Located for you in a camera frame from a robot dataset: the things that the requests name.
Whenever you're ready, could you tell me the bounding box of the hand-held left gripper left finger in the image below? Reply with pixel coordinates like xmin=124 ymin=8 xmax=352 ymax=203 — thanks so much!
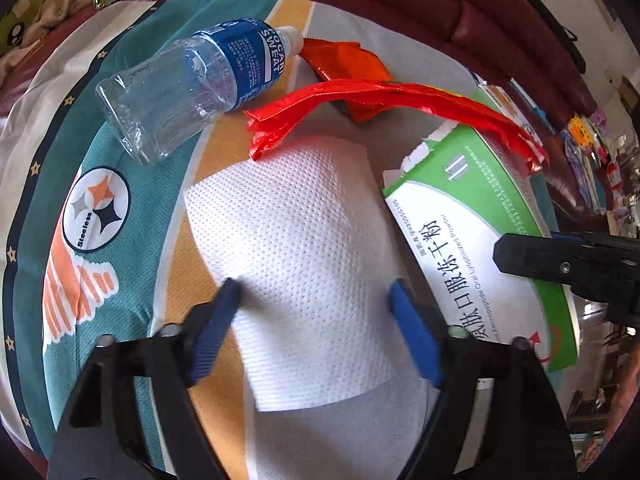
xmin=47 ymin=277 xmax=243 ymax=480

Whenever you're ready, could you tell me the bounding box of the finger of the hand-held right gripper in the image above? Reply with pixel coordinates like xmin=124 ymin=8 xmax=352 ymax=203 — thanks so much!
xmin=492 ymin=232 xmax=640 ymax=328

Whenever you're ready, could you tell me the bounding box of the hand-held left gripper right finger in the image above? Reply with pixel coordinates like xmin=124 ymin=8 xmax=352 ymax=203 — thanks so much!
xmin=389 ymin=280 xmax=578 ymax=480

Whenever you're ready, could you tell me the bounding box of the green and white medicine box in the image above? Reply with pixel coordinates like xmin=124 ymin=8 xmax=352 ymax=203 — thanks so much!
xmin=382 ymin=122 xmax=581 ymax=373

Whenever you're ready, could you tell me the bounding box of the white paper towel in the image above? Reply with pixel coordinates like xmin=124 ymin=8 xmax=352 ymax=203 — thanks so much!
xmin=184 ymin=136 xmax=443 ymax=480

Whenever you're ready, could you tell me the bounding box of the teal printed blanket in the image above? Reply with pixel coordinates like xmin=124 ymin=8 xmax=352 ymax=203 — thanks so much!
xmin=0 ymin=0 xmax=561 ymax=480

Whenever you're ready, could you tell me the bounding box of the black bag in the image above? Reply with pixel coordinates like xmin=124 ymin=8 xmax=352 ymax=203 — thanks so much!
xmin=515 ymin=0 xmax=587 ymax=73

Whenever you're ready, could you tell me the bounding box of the clear plastic bottle blue label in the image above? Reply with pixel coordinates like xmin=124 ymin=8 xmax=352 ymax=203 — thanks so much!
xmin=95 ymin=17 xmax=305 ymax=166

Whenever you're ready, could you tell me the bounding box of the long red plastic wrapper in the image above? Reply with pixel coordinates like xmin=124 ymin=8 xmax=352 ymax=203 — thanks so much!
xmin=244 ymin=80 xmax=548 ymax=176

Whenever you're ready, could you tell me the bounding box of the orange snack packet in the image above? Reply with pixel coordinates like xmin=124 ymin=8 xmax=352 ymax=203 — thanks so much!
xmin=302 ymin=39 xmax=396 ymax=123

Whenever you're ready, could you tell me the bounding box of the dark red leather sofa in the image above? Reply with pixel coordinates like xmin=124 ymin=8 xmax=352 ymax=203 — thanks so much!
xmin=0 ymin=0 xmax=598 ymax=221

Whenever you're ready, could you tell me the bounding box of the green plush cushion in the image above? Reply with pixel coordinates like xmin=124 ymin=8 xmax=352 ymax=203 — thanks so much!
xmin=0 ymin=0 xmax=53 ymax=56

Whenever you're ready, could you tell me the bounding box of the beige plush toy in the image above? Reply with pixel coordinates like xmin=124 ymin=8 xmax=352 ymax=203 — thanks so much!
xmin=0 ymin=0 xmax=101 ymax=81

